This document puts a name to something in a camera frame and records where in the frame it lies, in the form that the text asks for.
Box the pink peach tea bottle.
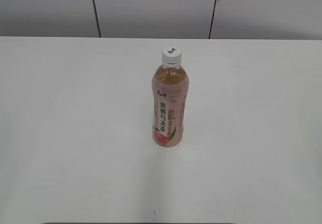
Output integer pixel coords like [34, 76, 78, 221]
[152, 57, 189, 147]

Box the white bottle cap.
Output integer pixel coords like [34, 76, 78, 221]
[162, 47, 182, 63]

